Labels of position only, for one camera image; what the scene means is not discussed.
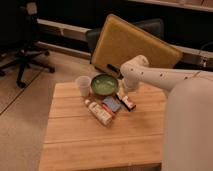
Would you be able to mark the green bowl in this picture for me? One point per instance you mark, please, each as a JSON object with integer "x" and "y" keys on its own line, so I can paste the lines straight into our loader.
{"x": 104, "y": 84}

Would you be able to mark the red flat packet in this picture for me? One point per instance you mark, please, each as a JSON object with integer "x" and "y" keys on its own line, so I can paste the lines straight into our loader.
{"x": 108, "y": 110}

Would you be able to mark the yellow cushioned chair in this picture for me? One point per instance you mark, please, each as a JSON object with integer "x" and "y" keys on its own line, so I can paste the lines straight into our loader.
{"x": 119, "y": 41}

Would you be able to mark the blue sponge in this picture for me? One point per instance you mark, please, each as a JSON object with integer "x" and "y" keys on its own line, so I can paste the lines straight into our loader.
{"x": 111, "y": 103}

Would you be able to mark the translucent plastic cup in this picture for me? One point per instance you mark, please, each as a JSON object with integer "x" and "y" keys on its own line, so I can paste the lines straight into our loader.
{"x": 83, "y": 83}

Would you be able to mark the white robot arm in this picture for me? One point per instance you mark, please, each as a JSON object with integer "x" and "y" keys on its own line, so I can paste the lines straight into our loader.
{"x": 188, "y": 118}

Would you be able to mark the white lotion bottle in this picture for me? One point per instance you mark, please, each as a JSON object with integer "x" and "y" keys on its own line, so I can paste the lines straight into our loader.
{"x": 99, "y": 112}

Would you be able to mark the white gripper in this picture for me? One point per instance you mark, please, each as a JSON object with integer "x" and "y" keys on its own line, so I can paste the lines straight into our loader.
{"x": 130, "y": 85}

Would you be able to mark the black office chair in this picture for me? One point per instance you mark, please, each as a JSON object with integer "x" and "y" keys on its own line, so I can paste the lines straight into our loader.
{"x": 18, "y": 34}

